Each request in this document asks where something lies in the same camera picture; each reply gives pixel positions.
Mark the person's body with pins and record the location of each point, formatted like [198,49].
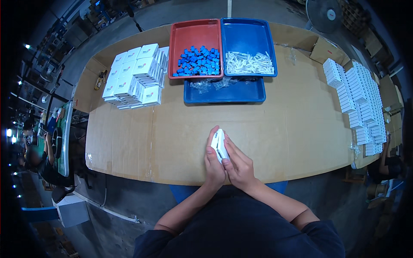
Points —
[238,229]

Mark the white floor box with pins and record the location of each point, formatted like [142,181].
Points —
[71,211]

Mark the clear plastic wrapper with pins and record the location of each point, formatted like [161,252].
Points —
[292,55]
[354,150]

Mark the yellow tape dispenser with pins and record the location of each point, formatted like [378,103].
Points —
[100,80]

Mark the white plastic device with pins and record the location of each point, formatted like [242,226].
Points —
[221,142]

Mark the green work table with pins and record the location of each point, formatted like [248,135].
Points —
[63,142]

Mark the pile of clear plastic bags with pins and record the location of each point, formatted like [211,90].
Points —
[209,84]

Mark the pile of blue plastic parts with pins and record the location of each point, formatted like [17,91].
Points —
[198,63]

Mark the rows of white plastic devices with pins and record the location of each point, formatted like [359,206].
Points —
[361,96]

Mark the person's right hand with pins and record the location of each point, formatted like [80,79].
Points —
[242,171]

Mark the blue plastic tray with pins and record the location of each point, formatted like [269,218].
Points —
[248,34]
[245,93]

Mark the red plastic tray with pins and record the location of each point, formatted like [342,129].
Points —
[193,34]

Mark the person's left hand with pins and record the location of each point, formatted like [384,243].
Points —
[213,171]

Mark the pile of white plastic parts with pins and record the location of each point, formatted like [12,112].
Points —
[248,63]

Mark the stack of white printed boxes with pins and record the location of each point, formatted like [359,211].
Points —
[135,77]

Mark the grey standing fan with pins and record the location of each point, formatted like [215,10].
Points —
[324,14]

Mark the brown cardboard table cover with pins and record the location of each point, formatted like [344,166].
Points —
[274,129]

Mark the brown cardboard box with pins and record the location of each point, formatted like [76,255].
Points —
[327,51]

